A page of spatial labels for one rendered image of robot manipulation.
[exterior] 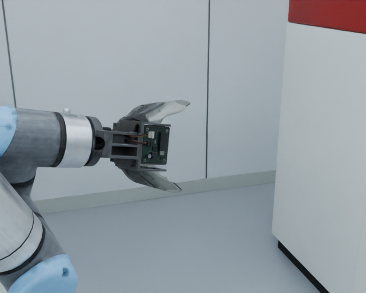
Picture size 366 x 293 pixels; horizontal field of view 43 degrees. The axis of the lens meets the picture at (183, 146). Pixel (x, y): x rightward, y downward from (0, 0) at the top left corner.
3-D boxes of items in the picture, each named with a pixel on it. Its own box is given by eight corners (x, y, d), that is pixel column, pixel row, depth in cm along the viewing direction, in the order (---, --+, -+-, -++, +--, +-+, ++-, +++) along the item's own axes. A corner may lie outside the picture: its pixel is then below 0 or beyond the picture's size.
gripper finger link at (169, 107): (207, 104, 75) (168, 135, 70) (184, 103, 80) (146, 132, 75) (200, 87, 74) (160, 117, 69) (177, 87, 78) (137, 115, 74)
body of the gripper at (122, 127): (169, 173, 69) (98, 172, 62) (137, 166, 76) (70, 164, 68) (175, 122, 69) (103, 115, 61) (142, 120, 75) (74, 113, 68)
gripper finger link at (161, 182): (189, 210, 75) (154, 176, 70) (167, 203, 79) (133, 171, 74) (198, 194, 76) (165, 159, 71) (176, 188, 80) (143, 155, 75)
